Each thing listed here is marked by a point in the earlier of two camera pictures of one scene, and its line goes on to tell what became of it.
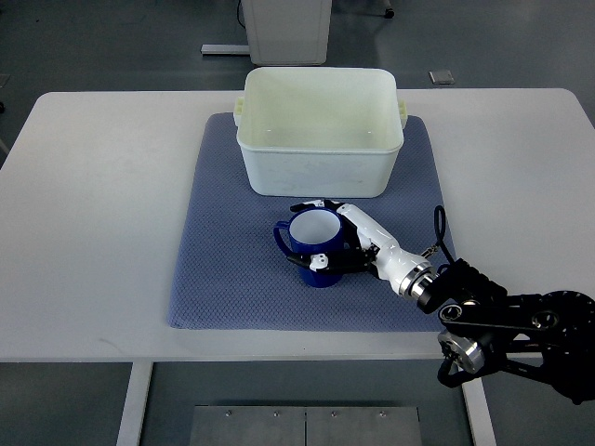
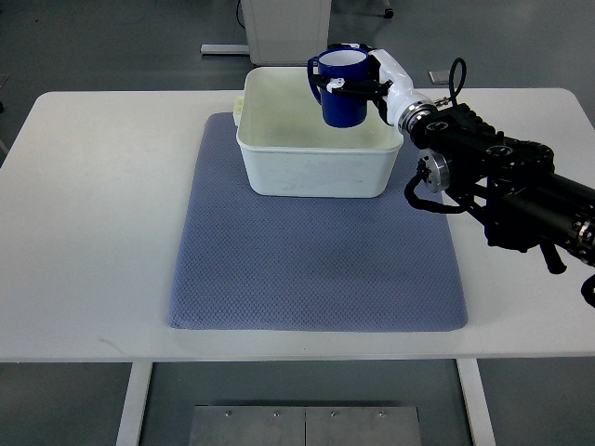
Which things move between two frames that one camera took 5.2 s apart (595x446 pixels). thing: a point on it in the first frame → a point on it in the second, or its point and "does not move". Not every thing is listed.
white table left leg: (140, 373) does not move
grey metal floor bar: (223, 48) does not move
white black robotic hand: (366, 247) → (389, 81)
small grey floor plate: (442, 77) does not move
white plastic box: (321, 132) does not move
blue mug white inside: (317, 230) → (340, 110)
